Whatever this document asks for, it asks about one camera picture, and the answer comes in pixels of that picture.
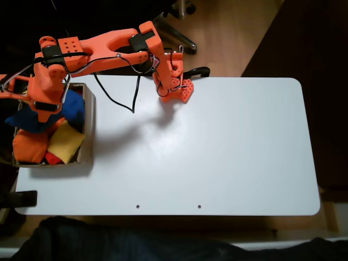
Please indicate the blue bean bag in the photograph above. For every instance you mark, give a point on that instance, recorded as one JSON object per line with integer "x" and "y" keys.
{"x": 74, "y": 108}
{"x": 24, "y": 121}

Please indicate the orange bean bag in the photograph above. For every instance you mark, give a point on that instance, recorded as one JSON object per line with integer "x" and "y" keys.
{"x": 58, "y": 122}
{"x": 30, "y": 148}

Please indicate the yellow bean bag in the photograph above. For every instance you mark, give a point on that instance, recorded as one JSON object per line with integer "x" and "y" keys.
{"x": 65, "y": 144}

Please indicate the red bean bag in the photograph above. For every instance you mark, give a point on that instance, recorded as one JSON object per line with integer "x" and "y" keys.
{"x": 53, "y": 159}

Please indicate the cardboard box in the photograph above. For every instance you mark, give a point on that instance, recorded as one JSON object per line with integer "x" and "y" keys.
{"x": 89, "y": 130}

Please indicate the office chair base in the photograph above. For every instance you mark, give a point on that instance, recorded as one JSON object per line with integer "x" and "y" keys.
{"x": 176, "y": 32}

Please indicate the black table clamp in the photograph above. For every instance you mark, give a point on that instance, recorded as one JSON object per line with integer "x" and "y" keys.
{"x": 202, "y": 70}

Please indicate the orange bracket with camera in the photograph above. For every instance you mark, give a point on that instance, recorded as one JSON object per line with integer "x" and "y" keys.
{"x": 8, "y": 94}

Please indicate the black camera stand clamp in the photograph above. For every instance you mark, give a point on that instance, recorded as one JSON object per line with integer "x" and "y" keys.
{"x": 25, "y": 198}

